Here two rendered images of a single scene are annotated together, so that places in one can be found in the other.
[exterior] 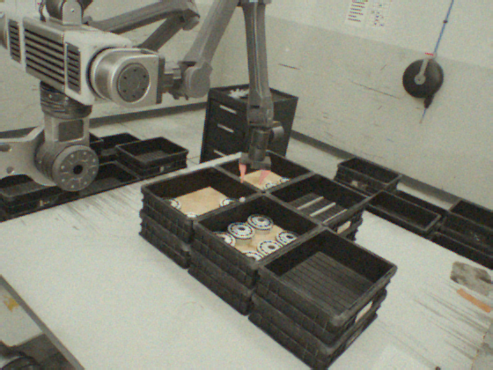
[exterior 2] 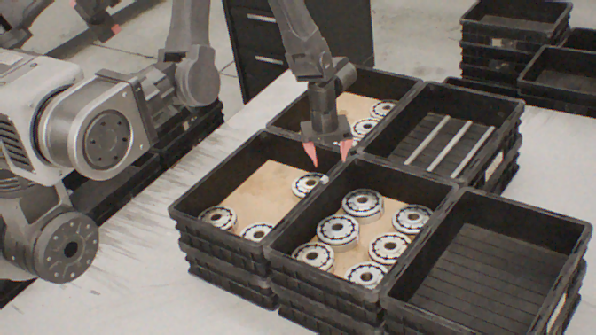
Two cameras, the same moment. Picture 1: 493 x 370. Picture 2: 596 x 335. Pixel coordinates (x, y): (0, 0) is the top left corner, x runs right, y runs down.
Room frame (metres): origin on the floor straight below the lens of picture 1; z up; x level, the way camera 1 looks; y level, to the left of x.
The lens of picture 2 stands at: (0.09, -0.04, 1.99)
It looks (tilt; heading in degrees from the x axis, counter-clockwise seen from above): 37 degrees down; 4
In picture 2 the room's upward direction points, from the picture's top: 10 degrees counter-clockwise
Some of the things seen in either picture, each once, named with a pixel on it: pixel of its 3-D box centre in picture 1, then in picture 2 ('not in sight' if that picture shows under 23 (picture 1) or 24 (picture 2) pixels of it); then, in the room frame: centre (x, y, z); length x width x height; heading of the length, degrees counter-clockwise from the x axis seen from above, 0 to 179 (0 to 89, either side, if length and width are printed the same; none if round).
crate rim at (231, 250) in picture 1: (260, 225); (363, 220); (1.31, -0.09, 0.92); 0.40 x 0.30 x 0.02; 142
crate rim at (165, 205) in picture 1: (202, 191); (261, 184); (1.50, 0.15, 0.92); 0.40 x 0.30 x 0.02; 142
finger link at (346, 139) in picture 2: (258, 172); (335, 144); (1.37, -0.05, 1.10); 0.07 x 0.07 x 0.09; 7
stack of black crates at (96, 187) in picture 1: (99, 201); (110, 206); (2.27, 0.86, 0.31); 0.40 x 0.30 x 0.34; 144
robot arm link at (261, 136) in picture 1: (261, 136); (323, 92); (1.37, -0.04, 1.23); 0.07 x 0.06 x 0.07; 144
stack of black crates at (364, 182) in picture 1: (361, 196); (513, 57); (2.91, -0.90, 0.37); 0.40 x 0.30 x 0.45; 54
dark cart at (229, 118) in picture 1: (246, 145); (302, 29); (3.33, 0.02, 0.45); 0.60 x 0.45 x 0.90; 144
